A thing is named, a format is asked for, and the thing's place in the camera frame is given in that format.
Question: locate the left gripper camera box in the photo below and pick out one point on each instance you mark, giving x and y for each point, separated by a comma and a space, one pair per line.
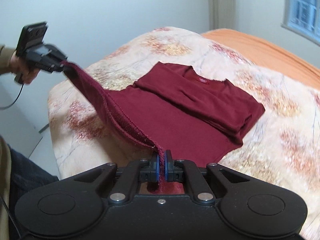
30, 36

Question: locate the white curtain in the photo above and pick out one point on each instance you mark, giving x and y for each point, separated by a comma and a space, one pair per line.
221, 14

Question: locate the orange bed sheet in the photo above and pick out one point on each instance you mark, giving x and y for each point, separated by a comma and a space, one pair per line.
268, 55

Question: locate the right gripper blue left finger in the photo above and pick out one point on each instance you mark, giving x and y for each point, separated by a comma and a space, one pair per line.
154, 167

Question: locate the dark red sweater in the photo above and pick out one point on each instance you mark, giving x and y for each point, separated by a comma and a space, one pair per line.
173, 108

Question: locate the dark blue trouser leg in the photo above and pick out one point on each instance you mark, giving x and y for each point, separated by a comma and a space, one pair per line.
25, 176

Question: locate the olive left sleeve forearm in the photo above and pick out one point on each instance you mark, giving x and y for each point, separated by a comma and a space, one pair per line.
6, 55

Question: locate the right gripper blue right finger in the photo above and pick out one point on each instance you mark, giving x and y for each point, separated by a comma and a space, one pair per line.
168, 166

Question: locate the window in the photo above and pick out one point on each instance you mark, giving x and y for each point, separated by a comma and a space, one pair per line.
302, 17

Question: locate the left hand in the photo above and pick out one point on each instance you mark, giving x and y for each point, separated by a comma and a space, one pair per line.
19, 65

